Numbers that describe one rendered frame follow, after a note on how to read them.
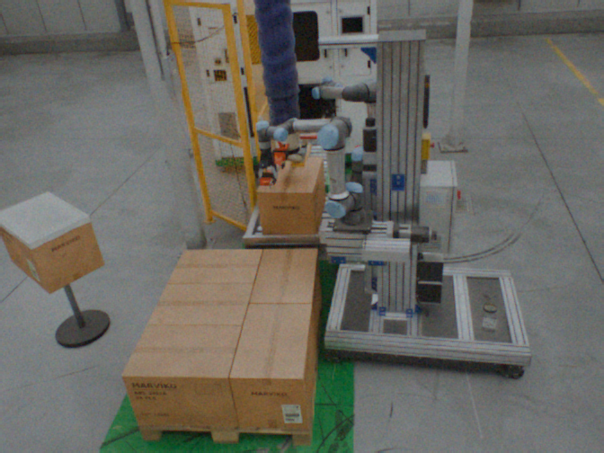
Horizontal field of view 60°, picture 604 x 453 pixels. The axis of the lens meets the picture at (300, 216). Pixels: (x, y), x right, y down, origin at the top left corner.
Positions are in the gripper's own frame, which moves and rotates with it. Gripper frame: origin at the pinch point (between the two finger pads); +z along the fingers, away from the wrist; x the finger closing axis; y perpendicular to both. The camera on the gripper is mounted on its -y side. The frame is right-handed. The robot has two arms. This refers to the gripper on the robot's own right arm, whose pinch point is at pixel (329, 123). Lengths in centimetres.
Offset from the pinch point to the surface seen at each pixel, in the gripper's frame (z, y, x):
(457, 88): 48, -237, 118
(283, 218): 53, 50, -30
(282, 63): -55, 41, -23
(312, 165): 31.0, 7.5, -13.3
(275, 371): 73, 174, -12
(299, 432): 116, 178, -2
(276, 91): -38, 41, -28
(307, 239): 68, 54, -12
